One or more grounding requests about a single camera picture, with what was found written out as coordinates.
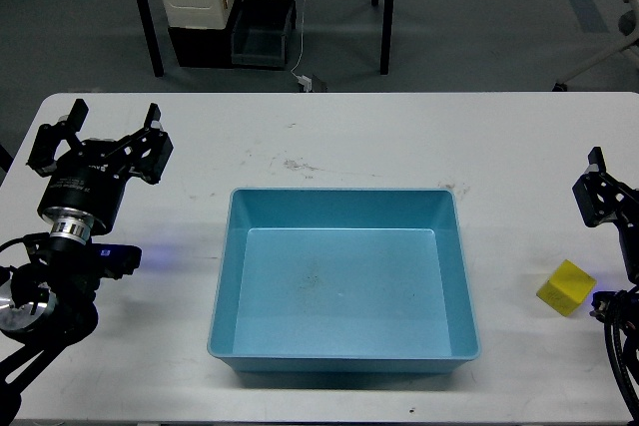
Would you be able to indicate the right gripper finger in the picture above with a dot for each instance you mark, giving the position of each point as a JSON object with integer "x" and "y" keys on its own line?
{"x": 601, "y": 198}

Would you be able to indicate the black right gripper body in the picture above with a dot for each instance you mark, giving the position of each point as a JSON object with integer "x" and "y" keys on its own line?
{"x": 628, "y": 236}

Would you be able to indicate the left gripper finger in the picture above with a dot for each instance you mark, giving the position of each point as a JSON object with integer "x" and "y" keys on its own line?
{"x": 48, "y": 138}
{"x": 143, "y": 154}

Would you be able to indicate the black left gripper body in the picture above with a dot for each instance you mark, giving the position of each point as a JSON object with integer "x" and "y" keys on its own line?
{"x": 88, "y": 180}

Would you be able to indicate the yellow block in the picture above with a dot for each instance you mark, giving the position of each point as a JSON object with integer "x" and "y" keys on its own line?
{"x": 566, "y": 288}

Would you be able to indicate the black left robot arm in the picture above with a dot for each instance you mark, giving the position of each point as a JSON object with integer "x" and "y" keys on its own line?
{"x": 47, "y": 304}

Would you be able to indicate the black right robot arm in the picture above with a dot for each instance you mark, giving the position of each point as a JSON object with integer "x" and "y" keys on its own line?
{"x": 618, "y": 312}

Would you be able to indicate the black box under crate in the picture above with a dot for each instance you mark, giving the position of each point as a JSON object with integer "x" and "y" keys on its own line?
{"x": 205, "y": 48}

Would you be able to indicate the blue plastic box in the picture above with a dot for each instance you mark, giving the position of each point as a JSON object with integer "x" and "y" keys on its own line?
{"x": 355, "y": 281}

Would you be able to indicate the dark grey plastic bin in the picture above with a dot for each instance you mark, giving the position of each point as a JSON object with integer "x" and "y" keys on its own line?
{"x": 260, "y": 38}

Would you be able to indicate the black table leg left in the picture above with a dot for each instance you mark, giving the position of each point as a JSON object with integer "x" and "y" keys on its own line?
{"x": 150, "y": 37}

